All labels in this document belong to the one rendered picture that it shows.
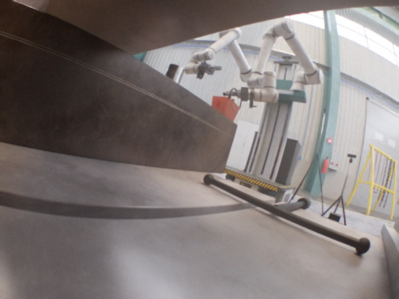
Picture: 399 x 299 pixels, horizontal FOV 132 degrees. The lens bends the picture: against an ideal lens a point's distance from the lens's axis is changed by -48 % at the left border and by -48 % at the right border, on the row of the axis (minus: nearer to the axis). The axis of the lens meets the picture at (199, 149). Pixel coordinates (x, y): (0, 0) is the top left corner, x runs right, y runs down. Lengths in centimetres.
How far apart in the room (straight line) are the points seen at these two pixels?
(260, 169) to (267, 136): 38
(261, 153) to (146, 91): 157
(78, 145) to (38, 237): 41
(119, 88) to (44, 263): 54
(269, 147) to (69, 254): 193
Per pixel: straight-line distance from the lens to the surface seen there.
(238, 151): 674
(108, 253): 21
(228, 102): 114
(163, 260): 22
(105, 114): 60
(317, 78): 184
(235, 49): 200
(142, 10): 68
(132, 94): 64
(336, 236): 52
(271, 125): 203
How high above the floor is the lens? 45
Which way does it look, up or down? 1 degrees down
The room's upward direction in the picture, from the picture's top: 17 degrees clockwise
